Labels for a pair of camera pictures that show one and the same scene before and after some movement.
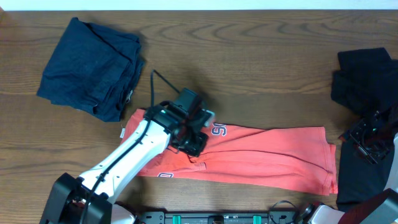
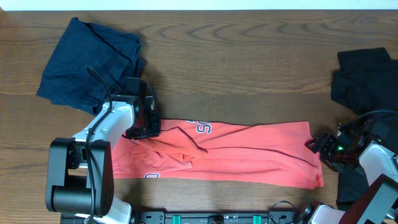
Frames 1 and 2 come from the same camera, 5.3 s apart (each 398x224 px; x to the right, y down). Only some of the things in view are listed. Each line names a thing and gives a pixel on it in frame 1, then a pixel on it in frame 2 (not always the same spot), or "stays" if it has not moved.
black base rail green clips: x=217 y=217 stays
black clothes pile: x=366 y=81 stays
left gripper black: x=195 y=145 to x=144 y=130
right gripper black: x=357 y=132 to x=323 y=143
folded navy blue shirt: x=93 y=69 stays
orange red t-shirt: x=297 y=159 stays
